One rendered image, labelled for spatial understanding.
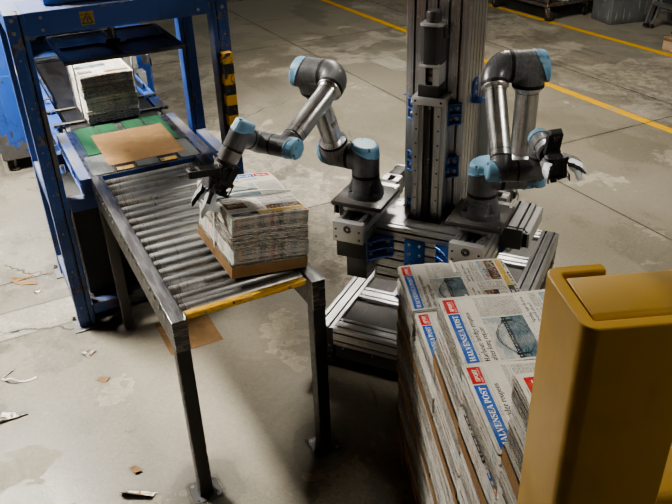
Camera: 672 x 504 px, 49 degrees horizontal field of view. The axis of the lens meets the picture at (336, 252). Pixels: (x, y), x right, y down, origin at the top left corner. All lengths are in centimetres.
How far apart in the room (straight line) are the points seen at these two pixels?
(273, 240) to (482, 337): 95
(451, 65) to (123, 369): 201
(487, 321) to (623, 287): 132
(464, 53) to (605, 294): 238
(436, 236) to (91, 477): 166
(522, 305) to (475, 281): 55
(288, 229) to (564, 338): 201
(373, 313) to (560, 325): 286
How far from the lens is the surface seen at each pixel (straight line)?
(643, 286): 62
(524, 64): 275
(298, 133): 257
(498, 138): 264
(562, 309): 60
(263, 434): 316
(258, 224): 251
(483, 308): 197
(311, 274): 262
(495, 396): 170
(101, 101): 431
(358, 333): 328
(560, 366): 62
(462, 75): 296
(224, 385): 343
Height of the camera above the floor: 217
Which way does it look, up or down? 30 degrees down
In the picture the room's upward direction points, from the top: 2 degrees counter-clockwise
